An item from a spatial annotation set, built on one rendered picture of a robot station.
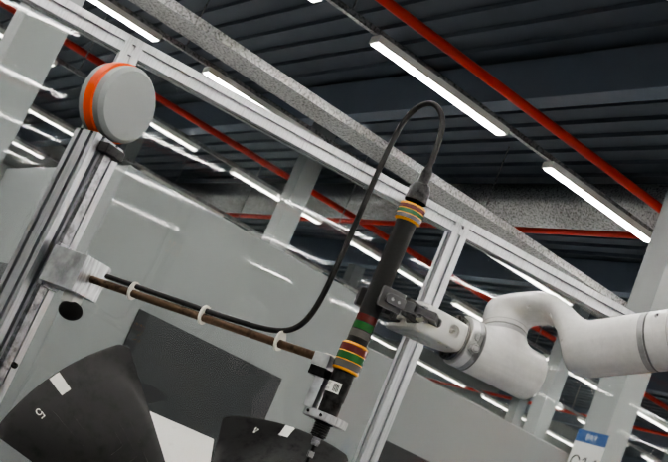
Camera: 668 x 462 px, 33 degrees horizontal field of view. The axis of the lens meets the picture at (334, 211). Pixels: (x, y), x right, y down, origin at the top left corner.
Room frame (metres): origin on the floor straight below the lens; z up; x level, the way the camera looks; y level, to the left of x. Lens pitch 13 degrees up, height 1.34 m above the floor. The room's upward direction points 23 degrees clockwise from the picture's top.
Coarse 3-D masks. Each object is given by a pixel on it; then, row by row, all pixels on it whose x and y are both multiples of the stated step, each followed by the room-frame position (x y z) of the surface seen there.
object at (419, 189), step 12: (420, 180) 1.73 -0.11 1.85; (408, 192) 1.74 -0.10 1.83; (420, 192) 1.72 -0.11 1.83; (420, 204) 1.76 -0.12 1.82; (336, 372) 1.73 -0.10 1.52; (336, 384) 1.72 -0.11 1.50; (348, 384) 1.73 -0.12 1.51; (324, 396) 1.73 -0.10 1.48; (336, 396) 1.72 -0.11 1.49; (324, 408) 1.73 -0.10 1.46; (336, 408) 1.73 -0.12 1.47; (312, 432) 1.73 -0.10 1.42; (324, 432) 1.73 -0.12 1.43
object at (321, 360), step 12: (312, 360) 1.76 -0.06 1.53; (324, 360) 1.75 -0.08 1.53; (312, 372) 1.75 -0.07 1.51; (324, 372) 1.74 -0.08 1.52; (312, 384) 1.75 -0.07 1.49; (324, 384) 1.75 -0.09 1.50; (312, 396) 1.74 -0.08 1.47; (312, 408) 1.72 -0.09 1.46; (324, 420) 1.71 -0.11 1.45; (336, 420) 1.71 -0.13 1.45
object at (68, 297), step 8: (64, 296) 2.08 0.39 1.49; (72, 296) 2.07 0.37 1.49; (80, 296) 2.08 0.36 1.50; (64, 304) 2.07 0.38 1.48; (72, 304) 2.07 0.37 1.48; (80, 304) 2.09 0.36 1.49; (64, 312) 2.07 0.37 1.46; (72, 312) 2.06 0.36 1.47; (80, 312) 2.07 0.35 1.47; (72, 320) 2.08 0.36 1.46
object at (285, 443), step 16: (240, 416) 1.97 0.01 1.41; (224, 432) 1.95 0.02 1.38; (240, 432) 1.94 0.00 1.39; (272, 432) 1.94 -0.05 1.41; (304, 432) 1.94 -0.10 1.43; (224, 448) 1.92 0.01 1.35; (240, 448) 1.91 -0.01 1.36; (256, 448) 1.90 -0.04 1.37; (272, 448) 1.90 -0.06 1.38; (288, 448) 1.90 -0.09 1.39; (304, 448) 1.90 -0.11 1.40; (320, 448) 1.91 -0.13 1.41; (336, 448) 1.92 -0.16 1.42
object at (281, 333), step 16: (400, 128) 1.78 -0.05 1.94; (384, 160) 1.79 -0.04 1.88; (432, 160) 1.74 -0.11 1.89; (368, 192) 1.79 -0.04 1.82; (352, 224) 1.79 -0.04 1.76; (336, 272) 1.79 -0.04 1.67; (128, 288) 2.01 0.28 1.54; (144, 288) 2.00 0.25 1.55; (192, 304) 1.93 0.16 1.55; (320, 304) 1.79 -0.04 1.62; (240, 320) 1.87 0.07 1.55; (304, 320) 1.80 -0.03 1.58
